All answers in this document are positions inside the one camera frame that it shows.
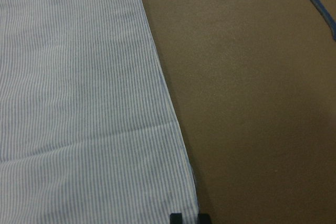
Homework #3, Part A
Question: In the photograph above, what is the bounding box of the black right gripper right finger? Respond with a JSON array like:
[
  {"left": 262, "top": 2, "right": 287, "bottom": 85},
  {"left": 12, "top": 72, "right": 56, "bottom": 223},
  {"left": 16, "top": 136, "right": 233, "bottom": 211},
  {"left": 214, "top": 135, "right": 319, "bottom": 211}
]
[{"left": 197, "top": 213, "right": 211, "bottom": 224}]

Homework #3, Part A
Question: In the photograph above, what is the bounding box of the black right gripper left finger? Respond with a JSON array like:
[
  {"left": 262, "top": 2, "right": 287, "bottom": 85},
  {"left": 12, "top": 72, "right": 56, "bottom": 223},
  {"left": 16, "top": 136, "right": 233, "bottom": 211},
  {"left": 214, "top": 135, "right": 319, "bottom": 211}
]
[{"left": 170, "top": 213, "right": 182, "bottom": 224}]

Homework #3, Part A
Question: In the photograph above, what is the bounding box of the light blue striped shirt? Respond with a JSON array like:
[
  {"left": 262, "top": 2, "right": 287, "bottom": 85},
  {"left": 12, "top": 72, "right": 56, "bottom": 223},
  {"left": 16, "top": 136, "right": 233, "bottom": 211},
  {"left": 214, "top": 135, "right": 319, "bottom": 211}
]
[{"left": 1, "top": 0, "right": 199, "bottom": 223}]

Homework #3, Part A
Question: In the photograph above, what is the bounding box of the brown paper table cover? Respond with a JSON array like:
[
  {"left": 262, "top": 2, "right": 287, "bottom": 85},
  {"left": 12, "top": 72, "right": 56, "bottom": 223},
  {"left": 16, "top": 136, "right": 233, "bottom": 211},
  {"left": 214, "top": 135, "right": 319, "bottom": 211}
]
[{"left": 143, "top": 0, "right": 335, "bottom": 223}]

